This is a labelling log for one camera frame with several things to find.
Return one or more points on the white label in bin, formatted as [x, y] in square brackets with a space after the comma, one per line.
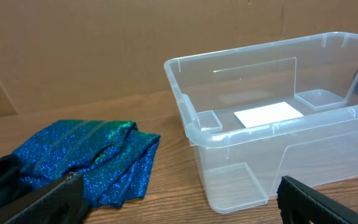
[267, 114]

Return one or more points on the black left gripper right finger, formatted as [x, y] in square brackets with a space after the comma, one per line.
[300, 204]

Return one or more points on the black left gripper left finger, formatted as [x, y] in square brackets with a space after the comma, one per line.
[58, 203]

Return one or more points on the clear plastic storage bin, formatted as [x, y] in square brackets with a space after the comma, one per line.
[242, 167]

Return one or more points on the black cloth bundle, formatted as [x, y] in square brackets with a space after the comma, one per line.
[11, 187]

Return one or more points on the blue green sequin fabric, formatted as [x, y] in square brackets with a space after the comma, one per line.
[114, 158]

